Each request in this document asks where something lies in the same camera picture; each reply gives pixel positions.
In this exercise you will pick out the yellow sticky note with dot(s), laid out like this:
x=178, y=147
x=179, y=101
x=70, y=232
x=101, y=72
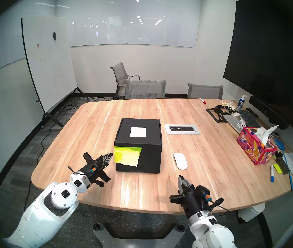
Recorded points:
x=132, y=159

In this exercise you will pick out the black keyboard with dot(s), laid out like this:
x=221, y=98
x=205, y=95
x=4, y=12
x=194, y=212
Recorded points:
x=248, y=118

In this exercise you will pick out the blue fly swatter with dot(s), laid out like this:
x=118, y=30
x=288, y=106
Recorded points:
x=280, y=144

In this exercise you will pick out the silver table power panel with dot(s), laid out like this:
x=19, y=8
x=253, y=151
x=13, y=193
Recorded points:
x=182, y=129

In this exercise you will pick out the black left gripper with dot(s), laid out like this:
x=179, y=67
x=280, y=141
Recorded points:
x=95, y=171

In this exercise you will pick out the pale square sticky note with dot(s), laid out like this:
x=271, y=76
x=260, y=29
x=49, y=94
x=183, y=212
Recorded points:
x=138, y=132

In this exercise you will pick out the blue capped marker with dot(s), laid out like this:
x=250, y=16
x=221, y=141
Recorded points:
x=272, y=173

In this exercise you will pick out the rolling whiteboard on stand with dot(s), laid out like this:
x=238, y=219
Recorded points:
x=48, y=64

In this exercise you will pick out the red capped marker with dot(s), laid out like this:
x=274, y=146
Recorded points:
x=202, y=100

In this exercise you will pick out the silver laptop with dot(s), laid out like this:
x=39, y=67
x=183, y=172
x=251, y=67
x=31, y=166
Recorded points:
x=233, y=122

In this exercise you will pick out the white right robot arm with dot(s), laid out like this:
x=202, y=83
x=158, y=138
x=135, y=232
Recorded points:
x=213, y=234

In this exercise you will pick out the gray plain-back office chair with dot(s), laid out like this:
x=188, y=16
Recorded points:
x=205, y=92

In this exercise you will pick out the glass wall whiteboard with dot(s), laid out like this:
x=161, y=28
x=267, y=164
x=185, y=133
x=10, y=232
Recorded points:
x=133, y=22

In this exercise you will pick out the lime green sticky note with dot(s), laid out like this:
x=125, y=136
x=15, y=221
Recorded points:
x=118, y=154

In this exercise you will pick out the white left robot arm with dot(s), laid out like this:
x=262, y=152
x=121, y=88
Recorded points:
x=64, y=195

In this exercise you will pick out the red floral tissue box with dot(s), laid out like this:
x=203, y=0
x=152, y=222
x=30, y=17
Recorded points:
x=252, y=148

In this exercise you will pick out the black laptop stand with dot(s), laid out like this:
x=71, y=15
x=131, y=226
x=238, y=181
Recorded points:
x=213, y=114

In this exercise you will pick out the gray office chair with armrests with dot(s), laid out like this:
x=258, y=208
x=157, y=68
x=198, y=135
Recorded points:
x=119, y=73

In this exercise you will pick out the large black wall screen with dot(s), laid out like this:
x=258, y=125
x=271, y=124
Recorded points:
x=267, y=51

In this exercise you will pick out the gray mesh office chair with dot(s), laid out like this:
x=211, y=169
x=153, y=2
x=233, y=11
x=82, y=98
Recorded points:
x=145, y=89

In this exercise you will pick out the black cardboard box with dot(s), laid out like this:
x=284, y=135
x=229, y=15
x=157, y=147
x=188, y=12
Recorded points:
x=150, y=157

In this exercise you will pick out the white computer mouse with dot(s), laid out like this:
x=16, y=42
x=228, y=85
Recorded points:
x=180, y=161

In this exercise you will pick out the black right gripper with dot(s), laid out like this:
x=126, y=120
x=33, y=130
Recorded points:
x=195, y=201

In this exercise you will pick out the white tissue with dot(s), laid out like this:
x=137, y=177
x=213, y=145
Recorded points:
x=265, y=135

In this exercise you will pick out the black video conference bar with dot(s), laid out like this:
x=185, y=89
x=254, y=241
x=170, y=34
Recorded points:
x=267, y=111

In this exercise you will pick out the whiteboard cleaner spray bottle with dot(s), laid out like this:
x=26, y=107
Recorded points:
x=240, y=103

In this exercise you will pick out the yellow sticky note pad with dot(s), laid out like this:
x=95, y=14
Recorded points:
x=277, y=169

